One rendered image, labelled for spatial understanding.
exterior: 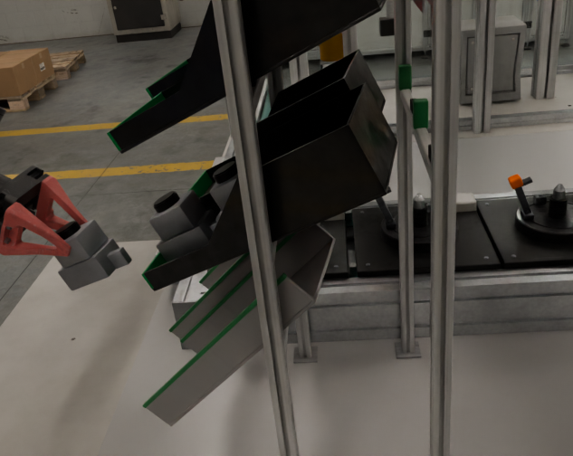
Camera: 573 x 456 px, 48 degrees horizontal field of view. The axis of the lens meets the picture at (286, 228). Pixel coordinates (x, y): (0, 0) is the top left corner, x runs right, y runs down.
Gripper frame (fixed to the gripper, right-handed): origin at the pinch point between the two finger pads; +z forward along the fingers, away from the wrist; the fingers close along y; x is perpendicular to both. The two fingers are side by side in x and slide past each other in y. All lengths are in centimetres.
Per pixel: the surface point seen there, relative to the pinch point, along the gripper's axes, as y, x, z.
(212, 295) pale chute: 9.3, 6.7, 16.8
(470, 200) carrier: 59, 0, 51
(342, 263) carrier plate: 37, 11, 33
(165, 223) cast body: -0.5, -8.5, 9.7
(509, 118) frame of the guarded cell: 136, 6, 65
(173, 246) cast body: -0.6, -6.2, 11.4
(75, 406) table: 6.8, 39.2, 4.2
